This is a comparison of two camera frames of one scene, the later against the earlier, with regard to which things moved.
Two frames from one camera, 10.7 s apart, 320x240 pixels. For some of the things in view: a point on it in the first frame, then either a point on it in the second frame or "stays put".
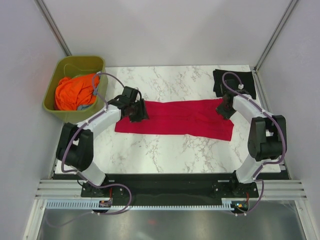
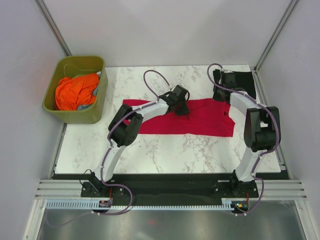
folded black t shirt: (232, 81) stays put
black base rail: (168, 189) stays put
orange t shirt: (71, 93) stays put
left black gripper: (142, 114) -> (185, 111)
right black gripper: (224, 114) -> (215, 96)
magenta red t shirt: (198, 118) stays put
